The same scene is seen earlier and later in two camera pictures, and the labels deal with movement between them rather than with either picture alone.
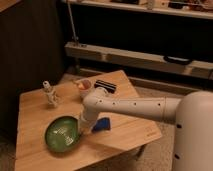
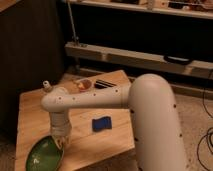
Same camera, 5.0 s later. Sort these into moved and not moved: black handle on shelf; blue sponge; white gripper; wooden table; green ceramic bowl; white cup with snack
Moved: green ceramic bowl; white gripper
Not moved: blue sponge; wooden table; black handle on shelf; white cup with snack
